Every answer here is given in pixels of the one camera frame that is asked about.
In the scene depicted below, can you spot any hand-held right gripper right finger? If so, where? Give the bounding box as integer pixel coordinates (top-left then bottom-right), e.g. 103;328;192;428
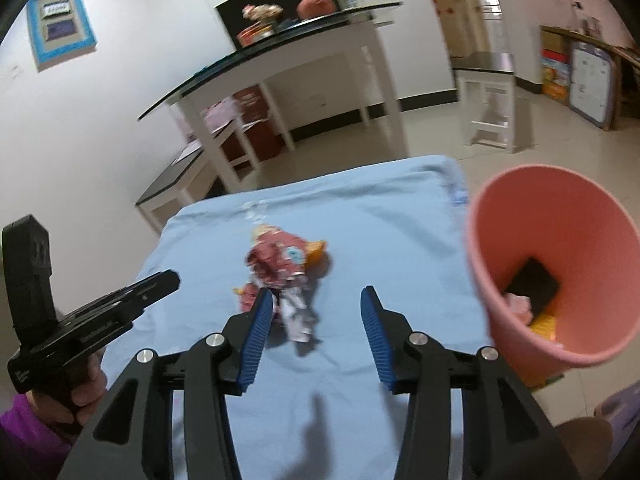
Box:
360;285;581;480

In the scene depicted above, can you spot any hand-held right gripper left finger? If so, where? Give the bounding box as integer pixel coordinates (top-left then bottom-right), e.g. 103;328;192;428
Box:
57;287;275;480

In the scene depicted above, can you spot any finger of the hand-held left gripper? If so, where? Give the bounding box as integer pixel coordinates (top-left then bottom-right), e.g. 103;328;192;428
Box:
99;269;182;318

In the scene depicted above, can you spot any maroon paper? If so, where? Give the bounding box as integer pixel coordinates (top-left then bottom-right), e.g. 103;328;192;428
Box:
234;225;321;343

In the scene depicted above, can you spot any white plastic bag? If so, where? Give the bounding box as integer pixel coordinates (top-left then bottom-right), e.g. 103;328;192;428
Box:
505;294;533;326

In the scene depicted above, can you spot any yellow plastic bag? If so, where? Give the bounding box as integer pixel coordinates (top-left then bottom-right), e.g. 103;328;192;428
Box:
529;312;558;343

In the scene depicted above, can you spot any black foam net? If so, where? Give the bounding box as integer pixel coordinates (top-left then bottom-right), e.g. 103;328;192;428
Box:
502;256;561;313

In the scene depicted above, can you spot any pink plastic bucket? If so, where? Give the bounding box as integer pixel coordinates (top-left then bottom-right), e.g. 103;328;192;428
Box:
465;164;640;386

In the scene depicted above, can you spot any person's left forearm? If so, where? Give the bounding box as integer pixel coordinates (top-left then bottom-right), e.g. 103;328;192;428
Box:
0;392;81;480

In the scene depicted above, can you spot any person's left hand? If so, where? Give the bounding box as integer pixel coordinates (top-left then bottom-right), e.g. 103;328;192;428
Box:
35;350;108;426

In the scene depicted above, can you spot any white bench with dark top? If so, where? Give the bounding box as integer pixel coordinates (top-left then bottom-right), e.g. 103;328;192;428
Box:
135;120;261;233

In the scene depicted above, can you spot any light blue cloth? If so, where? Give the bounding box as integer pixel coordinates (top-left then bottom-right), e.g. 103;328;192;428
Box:
100;155;493;480

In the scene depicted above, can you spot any red bin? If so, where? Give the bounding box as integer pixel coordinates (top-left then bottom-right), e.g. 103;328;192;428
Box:
220;85;283;161

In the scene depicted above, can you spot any clear plastic bag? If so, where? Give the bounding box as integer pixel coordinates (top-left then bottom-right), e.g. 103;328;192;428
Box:
202;97;243;133

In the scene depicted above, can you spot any red box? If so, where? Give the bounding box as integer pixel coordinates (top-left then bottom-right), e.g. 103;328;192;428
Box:
236;24;276;47

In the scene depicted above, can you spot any white stool with dark top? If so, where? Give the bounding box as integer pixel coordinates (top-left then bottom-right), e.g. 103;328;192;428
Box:
450;52;517;154

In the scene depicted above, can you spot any white table with glass top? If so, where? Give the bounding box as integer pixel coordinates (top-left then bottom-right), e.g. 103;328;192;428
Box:
137;1;408;193

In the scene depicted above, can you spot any colourful cardboard box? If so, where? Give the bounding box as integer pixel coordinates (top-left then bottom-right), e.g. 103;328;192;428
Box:
540;50;572;101

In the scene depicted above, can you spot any orange round ornament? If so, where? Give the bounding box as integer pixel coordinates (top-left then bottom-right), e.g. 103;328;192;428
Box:
296;0;335;20

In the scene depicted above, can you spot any children's drawing board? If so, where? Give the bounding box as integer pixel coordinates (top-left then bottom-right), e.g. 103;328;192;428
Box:
570;42;621;131

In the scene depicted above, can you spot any wooden desk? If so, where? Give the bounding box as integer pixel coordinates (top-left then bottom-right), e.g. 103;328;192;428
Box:
540;25;640;121

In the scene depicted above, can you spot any blue wall frame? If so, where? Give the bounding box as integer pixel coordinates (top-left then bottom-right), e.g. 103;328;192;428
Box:
26;0;98;73

